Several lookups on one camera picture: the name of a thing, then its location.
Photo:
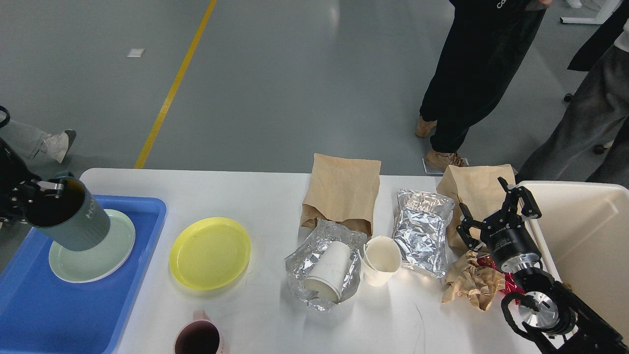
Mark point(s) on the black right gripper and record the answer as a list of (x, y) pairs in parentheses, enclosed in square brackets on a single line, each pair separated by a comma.
[(504, 232)]

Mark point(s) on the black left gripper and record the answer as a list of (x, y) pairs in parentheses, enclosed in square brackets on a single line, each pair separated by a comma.
[(13, 183)]

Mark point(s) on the teal green mug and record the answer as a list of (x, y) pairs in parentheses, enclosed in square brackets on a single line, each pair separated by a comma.
[(76, 221)]

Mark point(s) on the yellow plastic plate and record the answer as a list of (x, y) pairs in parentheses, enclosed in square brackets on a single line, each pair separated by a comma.
[(210, 253)]

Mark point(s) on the pink mug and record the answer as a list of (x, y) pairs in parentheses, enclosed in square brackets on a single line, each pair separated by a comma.
[(200, 336)]

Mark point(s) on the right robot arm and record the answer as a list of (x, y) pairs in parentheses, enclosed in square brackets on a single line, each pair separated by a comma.
[(547, 313)]

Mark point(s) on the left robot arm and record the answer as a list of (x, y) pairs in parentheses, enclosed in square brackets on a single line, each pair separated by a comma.
[(10, 158)]

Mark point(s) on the brown paper bag right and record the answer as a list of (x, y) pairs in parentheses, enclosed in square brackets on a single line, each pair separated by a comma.
[(476, 187)]

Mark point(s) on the brown paper bag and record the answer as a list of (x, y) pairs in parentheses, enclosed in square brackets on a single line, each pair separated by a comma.
[(476, 187), (343, 191)]

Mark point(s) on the person with white sneaker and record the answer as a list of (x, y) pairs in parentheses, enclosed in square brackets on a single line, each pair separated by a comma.
[(28, 141)]

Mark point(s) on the crumpled brown paper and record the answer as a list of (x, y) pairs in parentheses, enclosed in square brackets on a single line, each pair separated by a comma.
[(468, 279)]

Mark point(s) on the red wrapper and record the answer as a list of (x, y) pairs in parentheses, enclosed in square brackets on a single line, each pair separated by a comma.
[(485, 259)]

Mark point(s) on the silver foil bag right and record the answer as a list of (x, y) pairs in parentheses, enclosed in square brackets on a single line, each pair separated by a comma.
[(420, 230)]

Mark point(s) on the pale green plate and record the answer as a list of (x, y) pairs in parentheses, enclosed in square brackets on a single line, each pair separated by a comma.
[(80, 267)]

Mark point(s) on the cream plastic bin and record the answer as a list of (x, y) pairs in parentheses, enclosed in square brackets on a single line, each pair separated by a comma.
[(586, 230)]

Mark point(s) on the blue plastic tray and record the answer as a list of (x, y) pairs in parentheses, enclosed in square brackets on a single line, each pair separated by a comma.
[(42, 314)]

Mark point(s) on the white paper cup upright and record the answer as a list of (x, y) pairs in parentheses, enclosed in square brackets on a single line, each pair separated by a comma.
[(380, 258)]

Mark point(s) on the person in grey trousers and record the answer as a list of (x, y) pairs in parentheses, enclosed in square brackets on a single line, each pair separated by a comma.
[(601, 102)]

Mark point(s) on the brown paper bag middle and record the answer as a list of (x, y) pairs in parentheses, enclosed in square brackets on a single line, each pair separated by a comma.
[(343, 191)]

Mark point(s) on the white paper cup lying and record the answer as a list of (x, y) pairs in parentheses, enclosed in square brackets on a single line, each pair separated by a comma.
[(327, 276)]

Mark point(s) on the person in black clothes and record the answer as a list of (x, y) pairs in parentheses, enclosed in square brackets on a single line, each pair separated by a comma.
[(484, 48)]

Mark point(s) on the white furniture base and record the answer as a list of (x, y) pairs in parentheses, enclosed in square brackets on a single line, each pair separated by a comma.
[(589, 12)]

